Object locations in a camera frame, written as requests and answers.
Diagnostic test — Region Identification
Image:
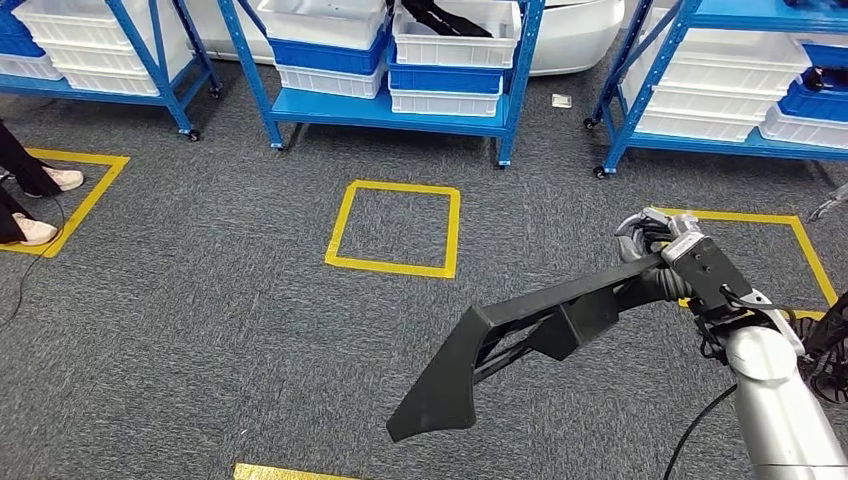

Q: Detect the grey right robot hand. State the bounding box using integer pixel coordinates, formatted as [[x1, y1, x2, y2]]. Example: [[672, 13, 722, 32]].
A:
[[614, 206, 704, 266]]

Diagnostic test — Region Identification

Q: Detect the black plastic plate holder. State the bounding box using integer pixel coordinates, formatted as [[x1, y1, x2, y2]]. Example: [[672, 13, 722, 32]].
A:
[[386, 251, 667, 444]]

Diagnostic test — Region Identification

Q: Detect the blue metal shelf rack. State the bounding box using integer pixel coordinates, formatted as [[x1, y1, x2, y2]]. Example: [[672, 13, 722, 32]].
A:
[[0, 0, 223, 144], [582, 0, 848, 181], [215, 0, 548, 168]]

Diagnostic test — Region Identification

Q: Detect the black plastic part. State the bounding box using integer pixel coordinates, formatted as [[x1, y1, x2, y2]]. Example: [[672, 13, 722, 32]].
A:
[[400, 0, 495, 39], [802, 66, 848, 94]]

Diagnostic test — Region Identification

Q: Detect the yellow floor tape square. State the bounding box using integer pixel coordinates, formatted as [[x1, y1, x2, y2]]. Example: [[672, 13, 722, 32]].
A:
[[324, 180, 462, 280], [233, 463, 362, 480], [652, 207, 839, 321], [0, 146, 130, 260]]

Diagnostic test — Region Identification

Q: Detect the white car body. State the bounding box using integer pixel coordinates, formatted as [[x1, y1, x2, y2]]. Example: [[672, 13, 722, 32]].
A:
[[182, 0, 627, 77]]

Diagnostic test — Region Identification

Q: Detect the person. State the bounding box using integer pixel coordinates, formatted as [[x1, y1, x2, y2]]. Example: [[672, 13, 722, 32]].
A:
[[0, 119, 86, 248]]

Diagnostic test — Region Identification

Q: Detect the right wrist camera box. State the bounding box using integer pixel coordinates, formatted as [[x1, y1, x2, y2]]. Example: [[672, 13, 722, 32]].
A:
[[661, 231, 757, 319]]

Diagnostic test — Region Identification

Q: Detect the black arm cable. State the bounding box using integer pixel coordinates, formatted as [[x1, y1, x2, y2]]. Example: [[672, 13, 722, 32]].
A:
[[662, 384, 740, 480]]

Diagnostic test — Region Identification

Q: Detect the black cable bundle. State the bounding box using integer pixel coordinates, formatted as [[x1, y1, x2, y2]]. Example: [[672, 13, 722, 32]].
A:
[[794, 291, 848, 407]]

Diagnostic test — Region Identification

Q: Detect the thin black floor cable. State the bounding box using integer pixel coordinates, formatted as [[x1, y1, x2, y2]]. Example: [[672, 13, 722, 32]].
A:
[[0, 192, 68, 329]]

